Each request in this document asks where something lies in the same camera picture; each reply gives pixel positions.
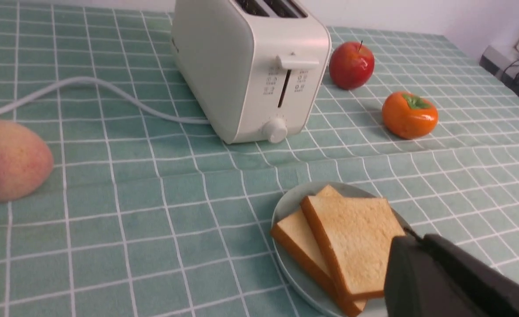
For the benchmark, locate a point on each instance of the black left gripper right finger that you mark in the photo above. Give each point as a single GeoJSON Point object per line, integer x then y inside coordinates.
{"type": "Point", "coordinates": [491, 291]}

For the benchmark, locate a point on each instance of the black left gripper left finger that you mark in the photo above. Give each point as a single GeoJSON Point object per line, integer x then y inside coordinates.
{"type": "Point", "coordinates": [417, 286]}

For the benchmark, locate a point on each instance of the toast slice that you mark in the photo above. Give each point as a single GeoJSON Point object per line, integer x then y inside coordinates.
{"type": "Point", "coordinates": [299, 256]}
{"type": "Point", "coordinates": [354, 235]}

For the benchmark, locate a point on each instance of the orange persimmon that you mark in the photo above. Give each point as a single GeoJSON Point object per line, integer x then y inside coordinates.
{"type": "Point", "coordinates": [409, 116]}

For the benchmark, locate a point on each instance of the red apple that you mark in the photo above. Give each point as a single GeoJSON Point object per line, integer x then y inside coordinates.
{"type": "Point", "coordinates": [351, 65]}

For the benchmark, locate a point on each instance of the white toaster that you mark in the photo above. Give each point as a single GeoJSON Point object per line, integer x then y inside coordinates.
{"type": "Point", "coordinates": [254, 66]}

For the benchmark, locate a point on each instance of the green checkered tablecloth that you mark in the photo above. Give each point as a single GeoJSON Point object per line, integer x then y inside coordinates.
{"type": "Point", "coordinates": [143, 217]}

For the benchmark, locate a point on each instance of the pink yellow mango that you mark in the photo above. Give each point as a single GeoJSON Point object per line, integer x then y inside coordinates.
{"type": "Point", "coordinates": [26, 161]}

